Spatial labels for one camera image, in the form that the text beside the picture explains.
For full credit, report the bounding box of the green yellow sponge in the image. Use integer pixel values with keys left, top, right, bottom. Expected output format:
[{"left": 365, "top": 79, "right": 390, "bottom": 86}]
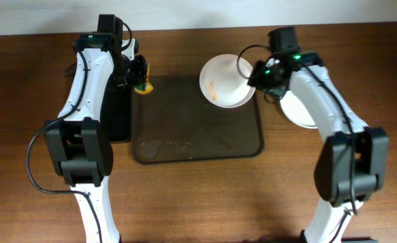
[{"left": 134, "top": 64, "right": 153, "bottom": 95}]

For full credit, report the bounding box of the grey plate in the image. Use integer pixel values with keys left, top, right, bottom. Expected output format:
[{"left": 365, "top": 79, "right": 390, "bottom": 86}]
[{"left": 280, "top": 90, "right": 317, "bottom": 129}]

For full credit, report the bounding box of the pink plate with sauce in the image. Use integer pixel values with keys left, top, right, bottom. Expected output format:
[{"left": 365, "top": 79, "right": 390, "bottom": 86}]
[{"left": 199, "top": 54, "right": 256, "bottom": 108}]

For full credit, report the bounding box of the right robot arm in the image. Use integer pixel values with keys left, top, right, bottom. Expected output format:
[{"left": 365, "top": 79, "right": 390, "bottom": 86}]
[{"left": 248, "top": 53, "right": 389, "bottom": 242}]

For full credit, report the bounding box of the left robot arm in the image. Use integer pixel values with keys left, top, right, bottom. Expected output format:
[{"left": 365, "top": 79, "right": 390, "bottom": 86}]
[{"left": 38, "top": 32, "right": 149, "bottom": 242}]

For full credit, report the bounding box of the black tray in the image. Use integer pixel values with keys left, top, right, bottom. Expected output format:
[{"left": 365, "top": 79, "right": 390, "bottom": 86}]
[{"left": 100, "top": 84, "right": 132, "bottom": 143}]

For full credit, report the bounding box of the brown serving tray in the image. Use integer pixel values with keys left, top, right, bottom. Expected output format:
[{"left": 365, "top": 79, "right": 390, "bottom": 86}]
[{"left": 131, "top": 76, "right": 265, "bottom": 165}]

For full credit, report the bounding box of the dark object at bottom edge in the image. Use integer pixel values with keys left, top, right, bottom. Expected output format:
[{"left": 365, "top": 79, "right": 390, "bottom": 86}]
[{"left": 341, "top": 239, "right": 379, "bottom": 243}]

